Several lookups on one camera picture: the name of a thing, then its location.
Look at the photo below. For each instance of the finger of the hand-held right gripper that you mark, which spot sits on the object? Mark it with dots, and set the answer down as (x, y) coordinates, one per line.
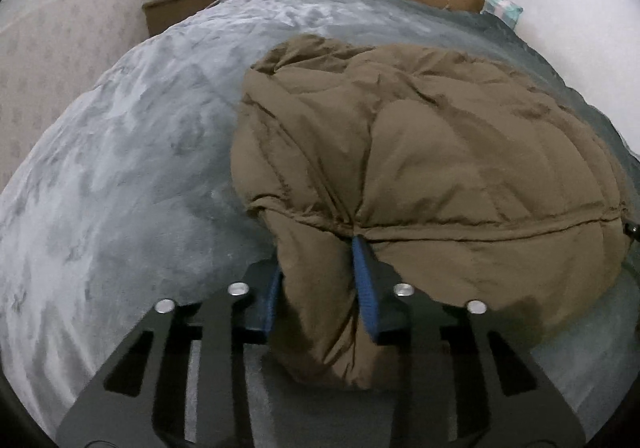
(632, 229)

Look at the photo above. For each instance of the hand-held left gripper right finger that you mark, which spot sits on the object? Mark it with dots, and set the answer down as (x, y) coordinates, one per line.
(367, 288)

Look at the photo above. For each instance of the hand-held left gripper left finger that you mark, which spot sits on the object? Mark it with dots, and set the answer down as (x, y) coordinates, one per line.
(272, 303)

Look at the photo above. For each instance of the checkered teal pillow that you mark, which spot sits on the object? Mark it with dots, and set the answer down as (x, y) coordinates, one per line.
(502, 5)

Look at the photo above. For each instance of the brown puffer jacket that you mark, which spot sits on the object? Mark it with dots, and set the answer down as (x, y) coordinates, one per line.
(425, 153)

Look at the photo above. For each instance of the wooden nightstand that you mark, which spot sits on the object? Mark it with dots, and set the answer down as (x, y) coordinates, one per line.
(170, 10)

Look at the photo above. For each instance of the grey plush blanket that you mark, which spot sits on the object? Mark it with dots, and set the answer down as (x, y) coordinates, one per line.
(125, 153)

